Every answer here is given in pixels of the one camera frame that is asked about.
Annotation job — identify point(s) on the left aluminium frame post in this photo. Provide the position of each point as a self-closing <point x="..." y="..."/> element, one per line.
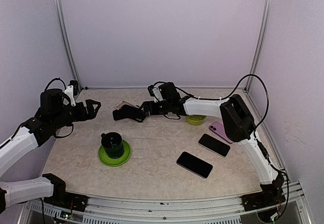
<point x="66" y="42"/>

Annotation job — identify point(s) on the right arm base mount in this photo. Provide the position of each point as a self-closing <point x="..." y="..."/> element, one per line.
<point x="263" y="200"/>

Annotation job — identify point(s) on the dark green mug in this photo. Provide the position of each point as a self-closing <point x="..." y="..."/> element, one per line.
<point x="112" y="143"/>

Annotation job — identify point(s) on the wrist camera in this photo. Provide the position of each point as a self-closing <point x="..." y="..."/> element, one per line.
<point x="73" y="86"/>
<point x="155" y="93"/>

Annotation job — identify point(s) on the black phone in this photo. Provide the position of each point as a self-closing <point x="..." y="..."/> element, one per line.
<point x="214" y="145"/>
<point x="194" y="165"/>

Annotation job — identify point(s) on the green plate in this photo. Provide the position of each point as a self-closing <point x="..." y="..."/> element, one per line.
<point x="106" y="160"/>

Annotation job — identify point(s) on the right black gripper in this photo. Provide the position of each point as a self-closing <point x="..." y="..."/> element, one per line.
<point x="153" y="111"/>

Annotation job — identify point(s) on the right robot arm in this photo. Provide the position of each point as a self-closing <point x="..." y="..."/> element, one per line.
<point x="238" y="123"/>

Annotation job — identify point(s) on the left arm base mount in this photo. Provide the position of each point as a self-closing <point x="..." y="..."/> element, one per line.
<point x="71" y="201"/>

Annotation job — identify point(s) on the pink phone case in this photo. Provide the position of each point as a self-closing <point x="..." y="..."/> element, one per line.
<point x="122" y="103"/>

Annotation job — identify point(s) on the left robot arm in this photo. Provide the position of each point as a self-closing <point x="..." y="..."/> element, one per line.
<point x="57" y="110"/>

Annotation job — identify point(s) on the aluminium front rail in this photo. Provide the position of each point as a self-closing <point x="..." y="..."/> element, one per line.
<point x="228" y="209"/>

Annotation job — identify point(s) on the aluminium frame post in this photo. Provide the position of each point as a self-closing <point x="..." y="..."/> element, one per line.
<point x="261" y="36"/>
<point x="66" y="42"/>

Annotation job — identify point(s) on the black phone front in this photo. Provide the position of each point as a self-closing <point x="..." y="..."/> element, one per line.
<point x="194" y="165"/>

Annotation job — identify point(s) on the green bowl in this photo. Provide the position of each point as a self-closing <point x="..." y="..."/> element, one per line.
<point x="195" y="120"/>

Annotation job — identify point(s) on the right aluminium frame post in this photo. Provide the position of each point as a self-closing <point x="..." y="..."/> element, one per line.
<point x="261" y="36"/>

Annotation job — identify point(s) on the black phone case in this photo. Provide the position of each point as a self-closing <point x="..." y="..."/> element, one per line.
<point x="126" y="112"/>

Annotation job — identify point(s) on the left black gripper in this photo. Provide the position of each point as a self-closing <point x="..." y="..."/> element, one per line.
<point x="83" y="116"/>

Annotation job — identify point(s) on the black phone middle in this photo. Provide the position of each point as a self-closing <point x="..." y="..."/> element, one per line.
<point x="214" y="145"/>

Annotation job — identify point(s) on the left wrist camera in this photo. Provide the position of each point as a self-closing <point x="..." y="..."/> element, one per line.
<point x="73" y="86"/>

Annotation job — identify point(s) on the purple phone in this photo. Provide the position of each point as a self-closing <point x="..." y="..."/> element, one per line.
<point x="219" y="130"/>

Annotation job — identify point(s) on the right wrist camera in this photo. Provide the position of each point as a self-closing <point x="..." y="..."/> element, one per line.
<point x="155" y="93"/>

